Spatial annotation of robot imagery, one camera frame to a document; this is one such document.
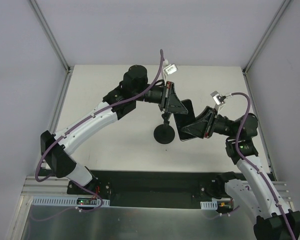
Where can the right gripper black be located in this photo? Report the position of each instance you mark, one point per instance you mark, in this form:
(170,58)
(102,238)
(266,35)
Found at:
(210,122)

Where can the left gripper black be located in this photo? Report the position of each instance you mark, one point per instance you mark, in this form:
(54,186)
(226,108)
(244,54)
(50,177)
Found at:
(165,96)

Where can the black smartphone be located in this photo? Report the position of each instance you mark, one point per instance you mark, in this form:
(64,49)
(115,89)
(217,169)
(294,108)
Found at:
(182,120)

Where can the black phone stand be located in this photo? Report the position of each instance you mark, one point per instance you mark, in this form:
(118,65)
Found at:
(164,133)

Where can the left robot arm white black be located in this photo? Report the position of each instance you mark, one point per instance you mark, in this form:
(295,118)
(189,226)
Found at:
(56,148)

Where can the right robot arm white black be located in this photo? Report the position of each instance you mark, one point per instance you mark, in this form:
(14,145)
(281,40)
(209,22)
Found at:
(271,216)

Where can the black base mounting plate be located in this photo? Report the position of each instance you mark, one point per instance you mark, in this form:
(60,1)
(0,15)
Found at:
(150,189)

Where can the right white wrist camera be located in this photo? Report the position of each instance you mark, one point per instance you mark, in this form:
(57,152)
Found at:
(219,100)

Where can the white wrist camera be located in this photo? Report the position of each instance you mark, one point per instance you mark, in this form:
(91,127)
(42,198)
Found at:
(168,69)
(219,100)

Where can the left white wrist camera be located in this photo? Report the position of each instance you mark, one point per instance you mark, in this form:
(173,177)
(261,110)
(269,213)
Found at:
(168,69)

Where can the right white cable duct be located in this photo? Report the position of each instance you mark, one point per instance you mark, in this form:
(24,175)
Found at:
(209,205)

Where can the white cable duct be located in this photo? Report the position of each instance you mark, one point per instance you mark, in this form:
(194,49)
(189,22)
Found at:
(209,205)
(58,201)

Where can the right aluminium frame post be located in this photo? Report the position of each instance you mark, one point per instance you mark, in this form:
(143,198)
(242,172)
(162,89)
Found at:
(267,34)

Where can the aluminium frame post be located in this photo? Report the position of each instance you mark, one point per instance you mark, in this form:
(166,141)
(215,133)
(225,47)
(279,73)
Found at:
(49,34)
(267,34)

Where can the left aluminium frame post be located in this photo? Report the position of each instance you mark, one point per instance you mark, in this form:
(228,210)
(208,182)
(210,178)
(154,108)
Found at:
(49,34)

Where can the left white cable duct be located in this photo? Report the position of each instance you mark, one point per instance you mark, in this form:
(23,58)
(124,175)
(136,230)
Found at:
(58,201)

